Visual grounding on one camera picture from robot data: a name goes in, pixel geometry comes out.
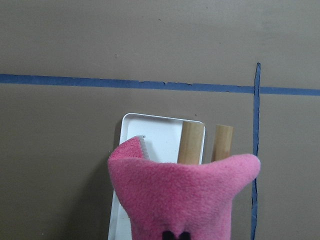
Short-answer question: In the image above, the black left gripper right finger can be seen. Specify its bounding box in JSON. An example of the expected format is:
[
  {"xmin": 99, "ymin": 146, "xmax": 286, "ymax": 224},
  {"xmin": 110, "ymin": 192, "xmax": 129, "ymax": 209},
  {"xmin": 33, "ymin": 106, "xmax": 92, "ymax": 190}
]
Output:
[{"xmin": 178, "ymin": 231, "xmax": 191, "ymax": 240}]

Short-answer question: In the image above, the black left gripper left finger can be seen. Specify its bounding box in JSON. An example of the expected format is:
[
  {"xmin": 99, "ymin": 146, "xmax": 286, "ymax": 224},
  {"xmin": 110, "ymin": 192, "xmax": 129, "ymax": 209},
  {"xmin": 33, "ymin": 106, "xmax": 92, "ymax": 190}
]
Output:
[{"xmin": 162, "ymin": 231, "xmax": 175, "ymax": 240}]

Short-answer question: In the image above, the pink fleece cloth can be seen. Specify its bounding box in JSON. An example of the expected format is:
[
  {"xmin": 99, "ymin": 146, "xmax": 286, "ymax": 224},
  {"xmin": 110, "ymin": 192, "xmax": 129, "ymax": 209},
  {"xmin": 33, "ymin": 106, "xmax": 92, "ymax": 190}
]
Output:
[{"xmin": 107, "ymin": 136, "xmax": 261, "ymax": 240}]

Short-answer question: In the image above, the white rack tray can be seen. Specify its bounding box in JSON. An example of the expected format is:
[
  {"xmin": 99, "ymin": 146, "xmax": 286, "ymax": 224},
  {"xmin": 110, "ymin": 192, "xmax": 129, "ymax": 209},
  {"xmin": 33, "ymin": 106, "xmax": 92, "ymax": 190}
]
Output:
[{"xmin": 107, "ymin": 112, "xmax": 207, "ymax": 240}]

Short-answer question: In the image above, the wooden rack rod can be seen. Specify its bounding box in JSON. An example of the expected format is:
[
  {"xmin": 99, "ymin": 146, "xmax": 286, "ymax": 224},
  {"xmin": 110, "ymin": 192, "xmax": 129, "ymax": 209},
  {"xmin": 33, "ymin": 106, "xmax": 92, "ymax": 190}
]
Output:
[
  {"xmin": 177, "ymin": 121, "xmax": 205, "ymax": 165},
  {"xmin": 211, "ymin": 124, "xmax": 234, "ymax": 162}
]

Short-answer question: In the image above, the wooden rack rod inner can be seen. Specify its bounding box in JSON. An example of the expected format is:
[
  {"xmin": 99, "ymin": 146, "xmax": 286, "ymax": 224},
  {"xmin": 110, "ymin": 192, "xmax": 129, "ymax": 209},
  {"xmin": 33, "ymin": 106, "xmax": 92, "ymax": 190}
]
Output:
[{"xmin": 177, "ymin": 121, "xmax": 205, "ymax": 165}]

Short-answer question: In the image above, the wooden rack rod outer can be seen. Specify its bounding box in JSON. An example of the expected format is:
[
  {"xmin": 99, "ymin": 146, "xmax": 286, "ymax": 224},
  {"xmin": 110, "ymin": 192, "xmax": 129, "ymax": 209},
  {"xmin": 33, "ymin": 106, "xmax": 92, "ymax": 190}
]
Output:
[{"xmin": 211, "ymin": 124, "xmax": 234, "ymax": 162}]

